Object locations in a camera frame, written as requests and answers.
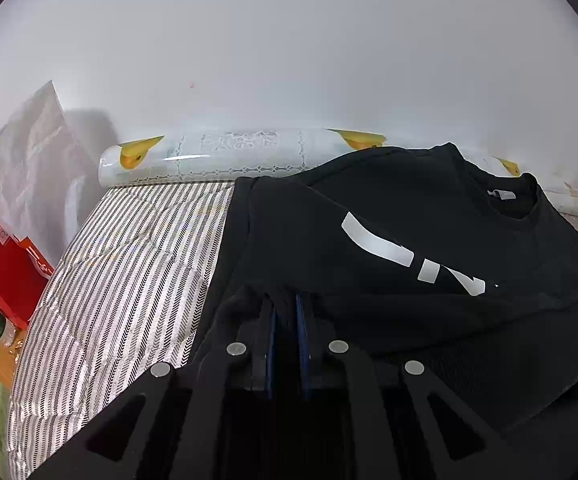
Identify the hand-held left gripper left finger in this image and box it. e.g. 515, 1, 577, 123
9, 300, 277, 480

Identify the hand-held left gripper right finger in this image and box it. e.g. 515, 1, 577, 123
295, 294, 570, 480

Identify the black t-shirt with white print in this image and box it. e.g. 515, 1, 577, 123
189, 142, 578, 480

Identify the striped bed cover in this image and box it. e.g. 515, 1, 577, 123
6, 180, 237, 471

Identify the rolled white printed mat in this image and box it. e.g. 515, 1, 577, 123
98, 127, 578, 218

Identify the orange packet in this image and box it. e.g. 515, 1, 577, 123
0, 344, 26, 391

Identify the red paper bag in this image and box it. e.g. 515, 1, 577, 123
0, 180, 54, 331

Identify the white crumpled plastic bag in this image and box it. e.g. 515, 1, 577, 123
0, 80, 114, 261

